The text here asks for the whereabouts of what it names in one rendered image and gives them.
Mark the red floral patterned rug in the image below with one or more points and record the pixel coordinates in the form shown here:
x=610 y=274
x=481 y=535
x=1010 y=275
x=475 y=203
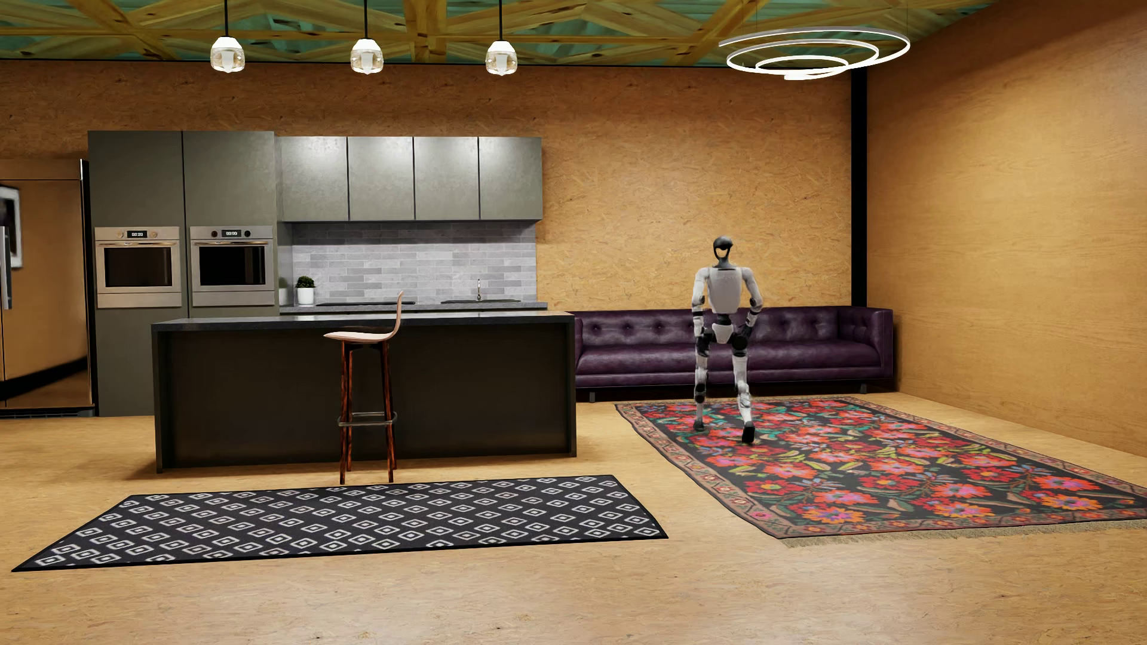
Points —
x=860 y=470

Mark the black white diamond rug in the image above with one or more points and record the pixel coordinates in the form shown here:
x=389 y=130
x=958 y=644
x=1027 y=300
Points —
x=349 y=520

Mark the tall grey oven cabinet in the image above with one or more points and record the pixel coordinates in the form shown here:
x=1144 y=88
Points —
x=139 y=179

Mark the white humanoid robot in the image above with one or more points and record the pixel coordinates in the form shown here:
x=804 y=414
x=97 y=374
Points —
x=724 y=291

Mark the grey upper wall cabinets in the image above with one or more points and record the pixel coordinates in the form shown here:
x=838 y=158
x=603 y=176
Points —
x=412 y=177

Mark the copper tone refrigerator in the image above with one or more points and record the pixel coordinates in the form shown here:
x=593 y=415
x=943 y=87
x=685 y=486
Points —
x=40 y=278

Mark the glass pendant lamp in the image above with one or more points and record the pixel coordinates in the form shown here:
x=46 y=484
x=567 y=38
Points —
x=227 y=54
x=366 y=55
x=501 y=57

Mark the purple tufted leather sofa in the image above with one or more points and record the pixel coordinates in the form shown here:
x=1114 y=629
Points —
x=806 y=349

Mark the stainless built-in oven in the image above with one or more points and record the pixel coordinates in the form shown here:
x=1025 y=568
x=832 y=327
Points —
x=138 y=266
x=232 y=265

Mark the wooden bar stool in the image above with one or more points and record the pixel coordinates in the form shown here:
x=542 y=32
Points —
x=367 y=336

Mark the small potted green plant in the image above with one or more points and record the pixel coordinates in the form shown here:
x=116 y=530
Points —
x=306 y=288

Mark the dark kitchen island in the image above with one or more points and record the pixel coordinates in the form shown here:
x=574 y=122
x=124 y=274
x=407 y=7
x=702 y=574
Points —
x=466 y=385

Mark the dark kitchen back counter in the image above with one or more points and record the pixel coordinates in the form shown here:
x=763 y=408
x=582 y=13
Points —
x=412 y=306

